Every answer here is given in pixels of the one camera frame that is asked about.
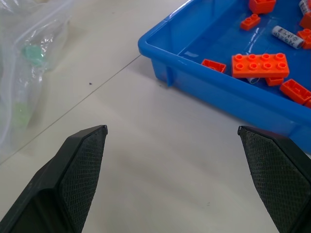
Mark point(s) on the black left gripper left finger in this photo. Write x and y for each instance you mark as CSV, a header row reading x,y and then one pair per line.
x,y
73,179

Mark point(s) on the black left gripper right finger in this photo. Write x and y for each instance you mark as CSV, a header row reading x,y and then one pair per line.
x,y
274,174

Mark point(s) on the white printed battery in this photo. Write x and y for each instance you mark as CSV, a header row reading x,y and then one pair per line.
x,y
253,80
288,37
305,6

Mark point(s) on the blue plastic tray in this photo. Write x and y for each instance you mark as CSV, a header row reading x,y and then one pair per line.
x,y
218,80

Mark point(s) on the large orange brick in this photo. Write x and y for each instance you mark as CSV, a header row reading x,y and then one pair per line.
x,y
260,65

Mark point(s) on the small orange brick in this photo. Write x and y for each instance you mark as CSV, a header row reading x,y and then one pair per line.
x,y
214,65
250,21

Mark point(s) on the clear plastic bag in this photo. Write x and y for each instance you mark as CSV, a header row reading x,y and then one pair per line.
x,y
24,60

